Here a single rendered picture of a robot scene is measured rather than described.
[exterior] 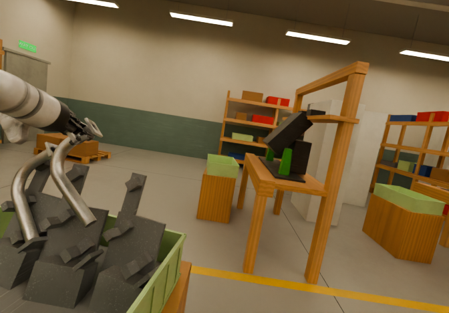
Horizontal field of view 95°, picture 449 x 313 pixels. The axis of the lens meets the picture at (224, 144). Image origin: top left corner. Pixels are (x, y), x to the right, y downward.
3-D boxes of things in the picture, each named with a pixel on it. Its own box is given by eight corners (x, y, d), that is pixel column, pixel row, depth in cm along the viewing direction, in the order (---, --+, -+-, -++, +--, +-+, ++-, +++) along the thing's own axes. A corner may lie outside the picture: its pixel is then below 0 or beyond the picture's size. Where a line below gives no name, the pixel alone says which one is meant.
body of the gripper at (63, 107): (65, 115, 44) (91, 129, 53) (48, 86, 46) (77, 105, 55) (31, 135, 43) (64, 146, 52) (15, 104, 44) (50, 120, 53)
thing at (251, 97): (316, 181, 607) (333, 103, 581) (216, 165, 607) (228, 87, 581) (309, 176, 661) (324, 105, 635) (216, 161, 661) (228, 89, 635)
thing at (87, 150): (33, 154, 437) (34, 133, 432) (66, 149, 518) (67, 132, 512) (85, 164, 427) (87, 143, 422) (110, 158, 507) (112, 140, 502)
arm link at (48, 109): (1, 114, 45) (-33, 100, 39) (50, 87, 46) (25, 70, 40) (18, 147, 43) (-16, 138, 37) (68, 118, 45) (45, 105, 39)
